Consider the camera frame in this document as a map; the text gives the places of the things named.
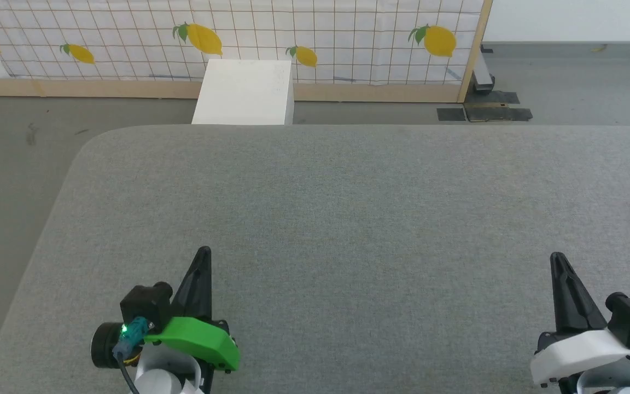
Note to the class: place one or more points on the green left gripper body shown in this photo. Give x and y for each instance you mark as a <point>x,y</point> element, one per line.
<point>200,339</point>

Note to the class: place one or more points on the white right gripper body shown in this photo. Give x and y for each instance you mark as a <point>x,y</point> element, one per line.
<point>577,350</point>

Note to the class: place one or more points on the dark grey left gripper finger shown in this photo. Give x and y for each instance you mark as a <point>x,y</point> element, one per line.
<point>194,295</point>

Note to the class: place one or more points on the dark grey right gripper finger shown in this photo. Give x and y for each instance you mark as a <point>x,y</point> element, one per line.
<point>575,306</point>

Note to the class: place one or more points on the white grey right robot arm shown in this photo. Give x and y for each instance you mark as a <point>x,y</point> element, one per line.
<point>610,380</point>

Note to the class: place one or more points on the grey upholstered sofa cushion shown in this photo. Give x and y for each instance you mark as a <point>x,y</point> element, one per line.
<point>348,235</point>

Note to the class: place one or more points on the long black floor mat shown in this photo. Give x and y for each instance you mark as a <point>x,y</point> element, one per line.
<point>501,114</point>

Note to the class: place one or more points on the white box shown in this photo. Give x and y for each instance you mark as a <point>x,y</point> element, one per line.
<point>244,90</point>

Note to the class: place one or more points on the black floor mat under foot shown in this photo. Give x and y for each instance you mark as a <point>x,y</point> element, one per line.
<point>503,97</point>

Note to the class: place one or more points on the small black floor mat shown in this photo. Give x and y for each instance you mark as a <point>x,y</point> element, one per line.
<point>451,114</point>

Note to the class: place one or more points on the lemon-patterned grid partition panel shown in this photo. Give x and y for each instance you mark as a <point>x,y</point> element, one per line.
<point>74,87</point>

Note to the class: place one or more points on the grey metal partition foot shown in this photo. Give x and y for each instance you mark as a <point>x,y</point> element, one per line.
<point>483,76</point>

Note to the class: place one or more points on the lemon print grid cloth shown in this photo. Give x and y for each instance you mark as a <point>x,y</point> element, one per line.
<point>129,30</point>

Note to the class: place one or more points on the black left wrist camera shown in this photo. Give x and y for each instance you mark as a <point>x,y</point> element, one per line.
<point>143,303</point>

